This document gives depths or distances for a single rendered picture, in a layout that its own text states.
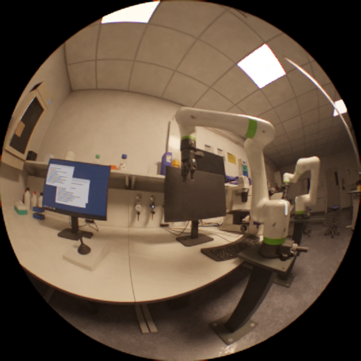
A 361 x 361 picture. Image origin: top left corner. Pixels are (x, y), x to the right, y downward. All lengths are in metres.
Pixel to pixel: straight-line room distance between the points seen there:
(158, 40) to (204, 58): 0.63
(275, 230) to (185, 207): 0.52
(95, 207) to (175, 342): 1.13
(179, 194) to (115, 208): 0.69
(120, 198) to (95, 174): 0.45
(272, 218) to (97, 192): 0.90
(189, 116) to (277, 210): 0.56
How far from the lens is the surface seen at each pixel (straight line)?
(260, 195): 0.63
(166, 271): 0.50
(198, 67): 1.75
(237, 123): 0.54
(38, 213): 1.26
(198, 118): 0.53
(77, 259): 0.56
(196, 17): 1.66
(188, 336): 1.11
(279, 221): 0.50
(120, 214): 1.12
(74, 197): 0.77
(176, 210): 0.66
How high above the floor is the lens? 1.06
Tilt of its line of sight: 10 degrees up
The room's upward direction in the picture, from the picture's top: 2 degrees clockwise
